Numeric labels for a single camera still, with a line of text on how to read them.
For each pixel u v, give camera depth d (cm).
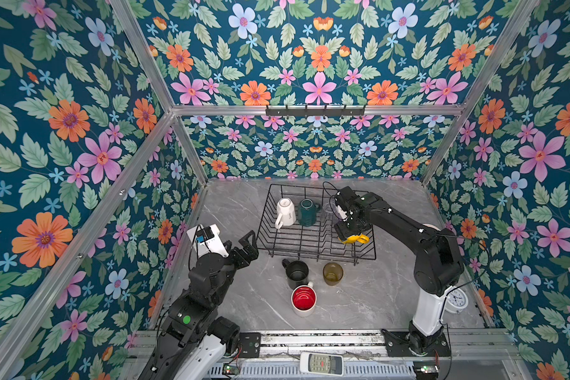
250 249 60
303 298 82
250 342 74
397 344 73
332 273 88
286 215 95
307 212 94
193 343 45
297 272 86
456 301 79
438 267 48
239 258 58
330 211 97
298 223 100
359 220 66
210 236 56
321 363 69
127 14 69
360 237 85
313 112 92
